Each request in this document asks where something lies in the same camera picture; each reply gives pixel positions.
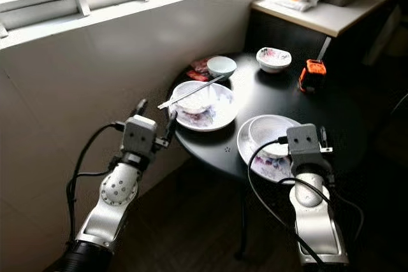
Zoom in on white porcelain bowl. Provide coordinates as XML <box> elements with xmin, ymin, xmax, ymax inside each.
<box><xmin>249</xmin><ymin>115</ymin><xmax>297</xmax><ymax>158</ymax></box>
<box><xmin>173</xmin><ymin>81</ymin><xmax>217</xmax><ymax>115</ymax></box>

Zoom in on floral plate with blue flower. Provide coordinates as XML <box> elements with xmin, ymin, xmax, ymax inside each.
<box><xmin>237</xmin><ymin>115</ymin><xmax>303</xmax><ymax>183</ymax></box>

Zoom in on silver chopstick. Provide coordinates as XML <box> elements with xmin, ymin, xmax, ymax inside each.
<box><xmin>158</xmin><ymin>76</ymin><xmax>226</xmax><ymax>110</ymax></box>
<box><xmin>157</xmin><ymin>75</ymin><xmax>225</xmax><ymax>108</ymax></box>

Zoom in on floral plate with purple print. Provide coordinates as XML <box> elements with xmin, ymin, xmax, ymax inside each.
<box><xmin>169</xmin><ymin>81</ymin><xmax>240</xmax><ymax>132</ymax></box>

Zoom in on orange-red packet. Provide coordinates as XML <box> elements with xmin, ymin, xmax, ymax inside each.
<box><xmin>186</xmin><ymin>68</ymin><xmax>208</xmax><ymax>83</ymax></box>

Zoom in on round black table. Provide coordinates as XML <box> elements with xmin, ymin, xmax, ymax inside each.
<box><xmin>166</xmin><ymin>52</ymin><xmax>374</xmax><ymax>260</ymax></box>

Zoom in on pink-red packet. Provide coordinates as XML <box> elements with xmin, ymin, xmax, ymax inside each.
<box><xmin>190</xmin><ymin>57</ymin><xmax>212</xmax><ymax>72</ymax></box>

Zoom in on orange black device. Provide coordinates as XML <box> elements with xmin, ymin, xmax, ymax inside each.
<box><xmin>298</xmin><ymin>59</ymin><xmax>327</xmax><ymax>93</ymax></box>

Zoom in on small pale blue bowl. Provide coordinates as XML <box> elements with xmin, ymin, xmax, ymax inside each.
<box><xmin>207</xmin><ymin>55</ymin><xmax>238</xmax><ymax>80</ymax></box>

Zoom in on grey metal bar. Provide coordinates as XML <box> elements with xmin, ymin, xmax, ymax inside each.
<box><xmin>317</xmin><ymin>35</ymin><xmax>333</xmax><ymax>61</ymax></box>

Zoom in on white bowl with floral inside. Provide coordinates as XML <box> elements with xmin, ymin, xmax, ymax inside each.
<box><xmin>256</xmin><ymin>47</ymin><xmax>293</xmax><ymax>74</ymax></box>

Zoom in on dark cabinet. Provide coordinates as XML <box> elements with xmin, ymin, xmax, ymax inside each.
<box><xmin>242</xmin><ymin>4</ymin><xmax>408</xmax><ymax>94</ymax></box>

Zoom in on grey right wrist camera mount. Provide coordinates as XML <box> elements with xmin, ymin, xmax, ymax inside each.
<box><xmin>286</xmin><ymin>123</ymin><xmax>323</xmax><ymax>171</ymax></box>

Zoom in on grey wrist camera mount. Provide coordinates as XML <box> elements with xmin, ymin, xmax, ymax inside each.
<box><xmin>122</xmin><ymin>115</ymin><xmax>159</xmax><ymax>157</ymax></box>
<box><xmin>286</xmin><ymin>123</ymin><xmax>323</xmax><ymax>171</ymax></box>

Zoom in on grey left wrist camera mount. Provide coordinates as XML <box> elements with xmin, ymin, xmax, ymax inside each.
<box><xmin>122</xmin><ymin>115</ymin><xmax>159</xmax><ymax>157</ymax></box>

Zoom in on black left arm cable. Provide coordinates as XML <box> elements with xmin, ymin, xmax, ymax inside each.
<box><xmin>65</xmin><ymin>121</ymin><xmax>128</xmax><ymax>244</ymax></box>

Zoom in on white window frame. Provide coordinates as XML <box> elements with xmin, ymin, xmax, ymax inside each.
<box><xmin>0</xmin><ymin>0</ymin><xmax>294</xmax><ymax>50</ymax></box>

